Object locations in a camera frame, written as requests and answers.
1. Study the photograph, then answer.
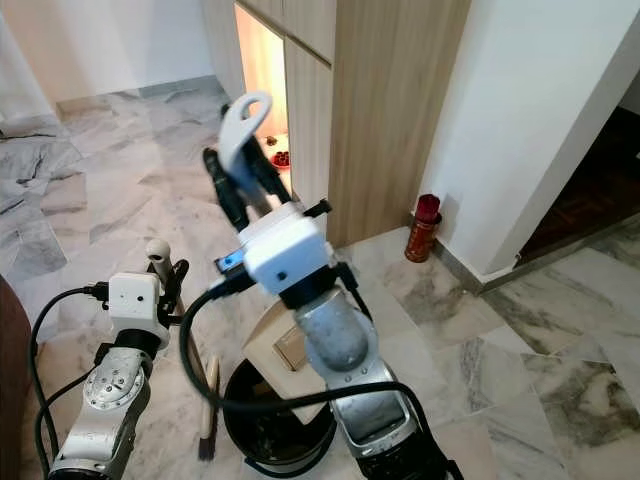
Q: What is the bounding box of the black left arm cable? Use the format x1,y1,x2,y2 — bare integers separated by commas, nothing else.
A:
27,282,112,480

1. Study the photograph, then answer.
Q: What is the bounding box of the beige long-handled dustpan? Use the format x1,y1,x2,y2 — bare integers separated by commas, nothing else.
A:
218,92,326,406

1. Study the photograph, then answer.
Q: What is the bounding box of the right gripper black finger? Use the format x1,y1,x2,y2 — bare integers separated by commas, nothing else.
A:
203,146,253,233
244,148,293,209

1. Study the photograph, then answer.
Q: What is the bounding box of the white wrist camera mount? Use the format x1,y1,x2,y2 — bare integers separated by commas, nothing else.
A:
108,272,164,347
241,202,330,297

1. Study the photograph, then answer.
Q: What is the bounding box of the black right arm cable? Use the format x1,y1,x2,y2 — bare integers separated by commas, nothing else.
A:
177,270,423,476

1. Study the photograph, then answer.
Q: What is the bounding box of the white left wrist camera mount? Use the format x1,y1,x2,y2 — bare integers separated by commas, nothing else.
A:
108,272,164,347

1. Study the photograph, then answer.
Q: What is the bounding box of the white-handled broom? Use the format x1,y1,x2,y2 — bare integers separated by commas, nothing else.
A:
145,238,223,462

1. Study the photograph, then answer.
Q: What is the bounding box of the light wooden cabinet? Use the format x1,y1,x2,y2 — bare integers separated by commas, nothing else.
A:
203,0,474,250

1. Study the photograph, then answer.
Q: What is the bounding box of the black round bin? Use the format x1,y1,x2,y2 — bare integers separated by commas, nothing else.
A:
222,358,337,477

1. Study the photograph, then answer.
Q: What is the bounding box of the brown cardboard box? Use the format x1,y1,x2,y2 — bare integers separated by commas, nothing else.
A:
274,325,312,372

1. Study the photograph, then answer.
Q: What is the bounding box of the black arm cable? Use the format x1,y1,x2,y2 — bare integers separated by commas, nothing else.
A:
177,270,423,476
27,282,112,480

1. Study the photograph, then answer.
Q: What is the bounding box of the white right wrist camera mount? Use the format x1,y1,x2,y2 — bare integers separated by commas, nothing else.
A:
241,202,330,297

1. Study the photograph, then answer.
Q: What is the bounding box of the brown sofa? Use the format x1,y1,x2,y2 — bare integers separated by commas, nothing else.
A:
0,274,34,480

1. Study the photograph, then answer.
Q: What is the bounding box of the red spray can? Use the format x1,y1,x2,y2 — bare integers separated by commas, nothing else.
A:
405,193,444,265

